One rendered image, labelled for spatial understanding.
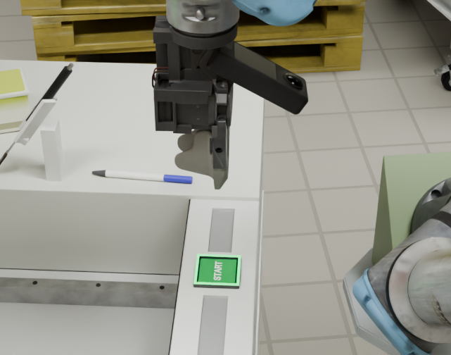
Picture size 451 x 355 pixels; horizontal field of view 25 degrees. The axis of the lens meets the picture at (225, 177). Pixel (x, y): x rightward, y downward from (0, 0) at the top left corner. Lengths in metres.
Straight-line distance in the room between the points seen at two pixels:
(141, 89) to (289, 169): 1.52
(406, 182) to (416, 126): 1.93
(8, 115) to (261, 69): 0.54
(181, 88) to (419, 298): 0.33
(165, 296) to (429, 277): 0.48
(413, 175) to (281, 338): 1.20
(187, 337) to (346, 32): 2.44
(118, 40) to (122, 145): 1.98
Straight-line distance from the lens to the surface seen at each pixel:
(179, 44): 1.06
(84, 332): 1.41
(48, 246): 1.48
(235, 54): 1.07
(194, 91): 1.07
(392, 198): 1.39
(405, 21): 3.95
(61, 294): 1.44
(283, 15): 0.92
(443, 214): 1.22
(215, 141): 1.09
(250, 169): 1.43
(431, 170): 1.41
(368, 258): 1.52
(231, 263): 1.28
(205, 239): 1.32
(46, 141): 1.39
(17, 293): 1.45
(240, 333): 1.19
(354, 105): 3.41
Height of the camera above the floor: 1.80
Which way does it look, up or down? 36 degrees down
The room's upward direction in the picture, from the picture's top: straight up
